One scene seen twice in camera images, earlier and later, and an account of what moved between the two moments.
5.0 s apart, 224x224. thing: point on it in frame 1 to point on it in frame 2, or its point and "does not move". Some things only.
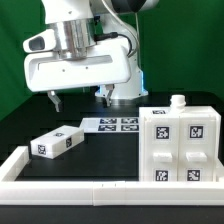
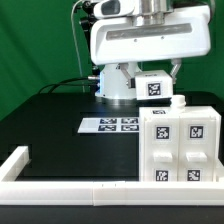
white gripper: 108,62 to 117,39
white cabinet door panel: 197,148 does not move
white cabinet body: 179,143 does not move
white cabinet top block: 58,142 to 153,85
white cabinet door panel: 161,148 does not move
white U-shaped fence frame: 102,193 does not move
